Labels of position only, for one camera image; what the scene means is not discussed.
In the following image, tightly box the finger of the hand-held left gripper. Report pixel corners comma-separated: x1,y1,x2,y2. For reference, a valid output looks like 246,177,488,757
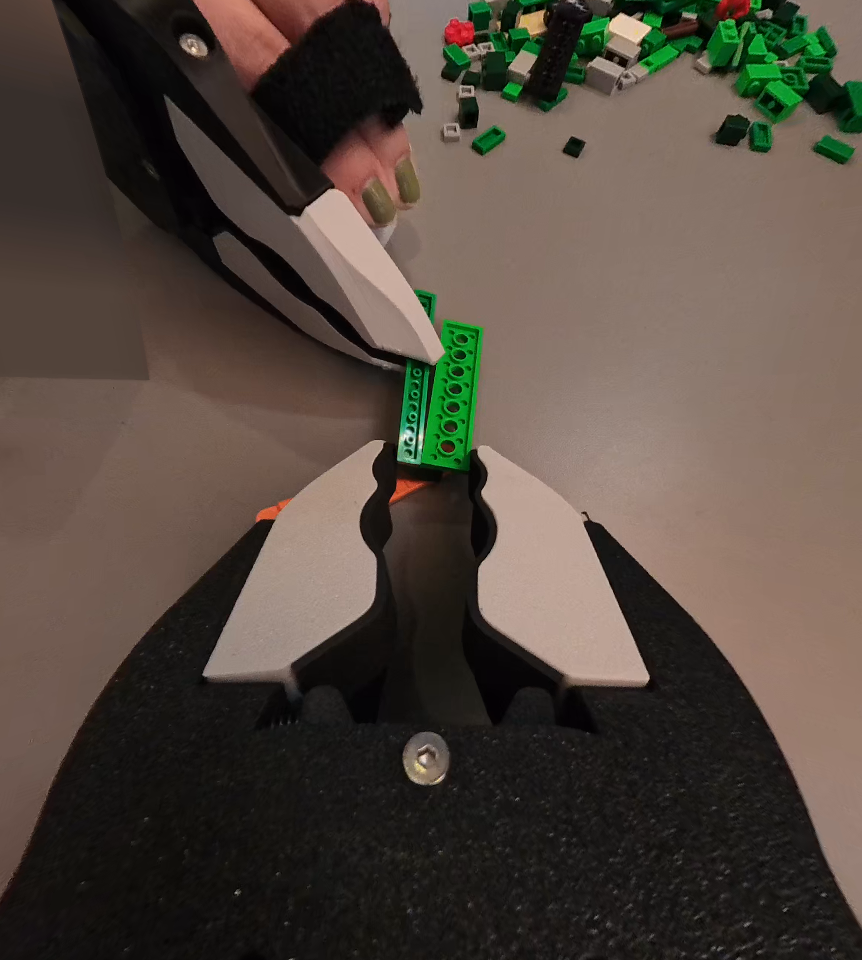
163,96,447,368
213,231,404,374

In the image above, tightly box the narrow green lego plate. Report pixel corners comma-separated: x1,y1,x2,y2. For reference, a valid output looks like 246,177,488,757
394,288,440,464

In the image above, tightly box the person's left hand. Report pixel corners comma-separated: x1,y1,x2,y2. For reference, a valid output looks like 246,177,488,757
198,0,425,230

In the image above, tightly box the long black lego brick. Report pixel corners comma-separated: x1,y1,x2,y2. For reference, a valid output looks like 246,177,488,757
524,0,591,99

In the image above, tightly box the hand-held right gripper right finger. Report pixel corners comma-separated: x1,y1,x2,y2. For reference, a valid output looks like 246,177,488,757
464,445,653,710

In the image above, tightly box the wide green lego plate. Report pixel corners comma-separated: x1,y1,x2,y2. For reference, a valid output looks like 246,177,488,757
421,319,485,473

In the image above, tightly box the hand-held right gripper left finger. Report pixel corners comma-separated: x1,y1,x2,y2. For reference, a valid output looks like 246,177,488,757
201,439,399,702

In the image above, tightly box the pile of loose lego pieces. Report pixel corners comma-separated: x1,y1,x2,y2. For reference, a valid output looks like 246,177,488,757
438,0,862,165

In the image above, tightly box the orange brick separator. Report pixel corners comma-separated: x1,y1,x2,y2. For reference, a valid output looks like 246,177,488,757
256,478,432,524

